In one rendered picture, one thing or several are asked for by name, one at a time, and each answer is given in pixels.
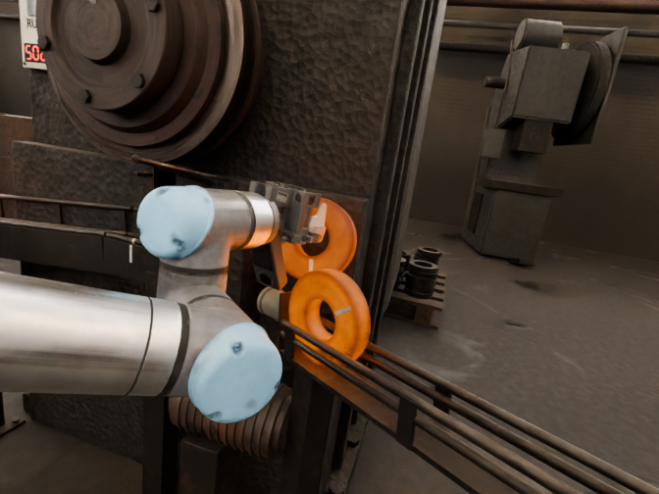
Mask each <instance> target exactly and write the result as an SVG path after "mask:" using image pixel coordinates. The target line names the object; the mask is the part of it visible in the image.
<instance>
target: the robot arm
mask: <svg viewBox="0 0 659 494"><path fill-rule="evenodd" d="M321 196H322V194H319V193H313V192H308V191H306V190H305V189H304V188H302V187H299V186H295V185H291V184H285V183H280V182H278V181H276V182H270V181H267V182H266V183H262V182H259V181H253V180H251V183H250V188H249V192H247V191H234V190H223V189H212V188H203V187H200V186H196V185H187V186H163V187H159V188H156V189H154V190H152V191H151V192H150V193H148V194H147V195H146V197H145V198H144V199H143V201H142V202H141V204H140V207H139V210H138V213H137V228H139V229H140V233H141V234H140V237H139V238H140V240H141V242H142V244H143V246H144V247H145V248H146V249H147V251H149V252H150V253H151V254H152V255H154V256H156V257H159V259H160V264H159V275H158V285H157V296H156V298H151V297H146V296H140V295H134V294H128V293H124V292H118V291H112V290H106V289H100V288H95V287H89V286H83V285H77V284H72V283H66V282H61V281H55V280H49V279H44V278H38V277H32V276H26V275H20V274H15V273H9V272H0V392H24V393H58V394H93V395H127V396H168V397H190V400H191V402H192V403H193V405H194V406H195V407H196V408H198V409H199V410H200V412H201V413H202V414H203V415H204V416H206V417H207V418H209V419H211V420H213V421H217V422H223V423H230V422H237V421H241V420H245V419H248V418H250V417H251V416H253V415H255V414H256V413H258V412H259V411H260V410H261V409H263V408H264V407H265V406H266V405H267V404H268V403H269V401H270V400H271V399H272V397H273V396H274V394H275V393H276V391H277V389H278V386H279V383H280V378H281V372H282V364H281V358H280V354H279V351H278V349H277V348H276V346H275V345H274V344H273V343H272V341H271V340H270V339H269V337H268V334H267V332H266V331H265V330H264V329H263V327H261V326H260V325H258V324H256V323H254V322H253V321H252V320H251V319H250V318H249V317H248V316H247V315H246V314H245V313H244V312H243V311H242V310H241V309H240V308H239V307H238V306H237V305H236V304H235V303H234V302H233V301H232V300H231V299H230V298H229V297H228V296H227V294H226V288H227V280H228V259H229V251H233V250H241V249H249V248H250V253H251V257H252V261H253V265H254V270H255V273H256V277H257V281H258V282H259V283H261V284H264V285H266V286H269V287H271V288H274V289H275V290H281V289H282V288H283V287H284V286H285V285H286V283H287V278H286V272H285V266H284V260H283V254H282V249H281V244H283V243H284V242H287V243H291V244H306V242H307V243H318V242H321V241H322V239H323V237H324V234H325V231H326V227H325V220H326V212H327V205H326V204H325V203H324V204H322V205H321V207H320V209H319V211H318V213H317V214H316V215H315V216H312V213H313V209H314V208H319V205H320V201H321ZM315 199H316V200H315ZM313 203H315V204H313Z"/></svg>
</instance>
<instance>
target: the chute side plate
mask: <svg viewBox="0 0 659 494"><path fill-rule="evenodd" d="M129 245H132V260H131V263H130V262H129ZM0 258H3V259H10V260H16V261H23V262H30V263H36V264H42V265H49V266H55V267H62V268H69V269H76V270H82V271H89V272H101V273H105V274H109V275H113V276H117V277H121V278H125V279H128V280H132V281H136V282H140V283H144V284H145V277H146V272H153V273H157V274H159V264H160V259H159V257H156V256H154V255H152V254H151V253H150V252H149V251H147V249H146V248H145V247H144V246H140V245H136V244H132V243H127V242H123V241H120V240H115V239H111V238H107V237H101V236H93V235H84V234H76V233H67V232H60V231H52V230H43V229H35V228H26V227H18V226H10V225H2V224H0Z"/></svg>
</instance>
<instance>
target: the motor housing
mask: <svg viewBox="0 0 659 494"><path fill-rule="evenodd" d="M291 396H292V388H289V387H288V386H287V385H286V384H284V383H282V384H279V386H278V389H277V391H276V393H275V394H274V396H273V397H272V399H271V400H270V401H269V403H268V404H267V405H266V406H265V407H264V408H263V409H261V410H260V411H259V412H258V413H256V414H255V415H253V416H251V417H250V418H248V419H245V420H241V421H237V422H230V423H223V422H217V421H213V420H211V419H209V418H207V417H206V416H204V415H203V414H202V413H201V412H200V410H199V409H198V408H196V407H195V406H194V405H193V403H192V402H191V400H190V397H169V404H168V409H169V413H170V420H171V422H172V424H174V425H176V426H177V428H179V429H180V430H183V431H187V432H188V433H187V434H186V435H185V437H184V438H183V439H182V440H181V446H180V467H179V489H178V494H237V487H238V477H239V466H240V456H241V452H243V453H249V455H251V456H257V457H258V458H260V459H265V458H268V459H270V460H271V459H273V458H274V457H275V456H276V454H281V453H282V452H283V450H284V449H285V442H286V434H287V427H288V420H289V412H290V404H291Z"/></svg>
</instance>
